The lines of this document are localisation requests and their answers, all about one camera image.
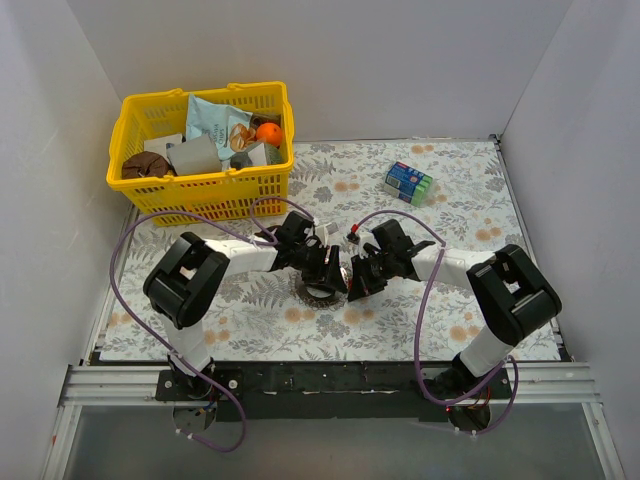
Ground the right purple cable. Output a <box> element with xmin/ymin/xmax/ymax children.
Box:
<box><xmin>349</xmin><ymin>209</ymin><xmax>521</xmax><ymax>437</ymax></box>

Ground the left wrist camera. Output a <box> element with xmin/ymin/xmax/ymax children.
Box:
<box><xmin>315</xmin><ymin>222</ymin><xmax>338</xmax><ymax>244</ymax></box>

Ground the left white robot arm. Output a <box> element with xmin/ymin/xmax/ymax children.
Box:
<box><xmin>143</xmin><ymin>212</ymin><xmax>347</xmax><ymax>400</ymax></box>

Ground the brown round pastry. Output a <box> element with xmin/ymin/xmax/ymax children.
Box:
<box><xmin>121</xmin><ymin>151</ymin><xmax>171</xmax><ymax>180</ymax></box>

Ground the light blue chips bag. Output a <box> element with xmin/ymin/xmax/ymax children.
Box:
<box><xmin>185</xmin><ymin>94</ymin><xmax>256</xmax><ymax>160</ymax></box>

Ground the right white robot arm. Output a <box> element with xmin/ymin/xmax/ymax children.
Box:
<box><xmin>347</xmin><ymin>220</ymin><xmax>562</xmax><ymax>404</ymax></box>

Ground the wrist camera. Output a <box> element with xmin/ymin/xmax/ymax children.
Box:
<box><xmin>346</xmin><ymin>224</ymin><xmax>361</xmax><ymax>245</ymax></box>
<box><xmin>315</xmin><ymin>222</ymin><xmax>338</xmax><ymax>244</ymax></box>

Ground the blue green sponge pack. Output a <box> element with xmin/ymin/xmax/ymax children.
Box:
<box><xmin>383</xmin><ymin>162</ymin><xmax>433</xmax><ymax>207</ymax></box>

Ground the white box in basket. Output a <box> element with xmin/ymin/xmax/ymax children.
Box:
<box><xmin>143</xmin><ymin>133</ymin><xmax>183</xmax><ymax>156</ymax></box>

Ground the orange fruit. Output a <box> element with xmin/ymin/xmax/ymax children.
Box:
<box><xmin>256</xmin><ymin>122</ymin><xmax>284</xmax><ymax>148</ymax></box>

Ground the aluminium frame rail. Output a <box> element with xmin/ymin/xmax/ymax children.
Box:
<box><xmin>58</xmin><ymin>362</ymin><xmax>601</xmax><ymax>407</ymax></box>

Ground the purple cable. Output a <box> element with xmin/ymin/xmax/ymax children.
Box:
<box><xmin>108</xmin><ymin>196</ymin><xmax>316</xmax><ymax>454</ymax></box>
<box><xmin>349</xmin><ymin>209</ymin><xmax>521</xmax><ymax>437</ymax></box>

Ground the grey paper cup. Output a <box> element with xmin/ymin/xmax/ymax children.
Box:
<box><xmin>167</xmin><ymin>135</ymin><xmax>222</xmax><ymax>176</ymax></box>

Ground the metal disc with keyrings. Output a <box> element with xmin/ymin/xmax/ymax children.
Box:
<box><xmin>295</xmin><ymin>266</ymin><xmax>349</xmax><ymax>307</ymax></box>

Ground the yellow plastic basket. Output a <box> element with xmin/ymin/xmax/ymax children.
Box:
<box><xmin>106</xmin><ymin>81</ymin><xmax>295</xmax><ymax>226</ymax></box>

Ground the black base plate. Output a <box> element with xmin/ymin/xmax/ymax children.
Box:
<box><xmin>155</xmin><ymin>361</ymin><xmax>512</xmax><ymax>422</ymax></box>

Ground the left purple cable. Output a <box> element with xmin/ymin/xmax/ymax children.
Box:
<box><xmin>108</xmin><ymin>196</ymin><xmax>316</xmax><ymax>454</ymax></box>

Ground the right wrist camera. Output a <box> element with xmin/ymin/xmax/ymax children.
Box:
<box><xmin>346</xmin><ymin>224</ymin><xmax>361</xmax><ymax>245</ymax></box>

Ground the floral table mat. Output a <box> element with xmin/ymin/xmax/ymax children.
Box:
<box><xmin>96</xmin><ymin>140</ymin><xmax>525</xmax><ymax>362</ymax></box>

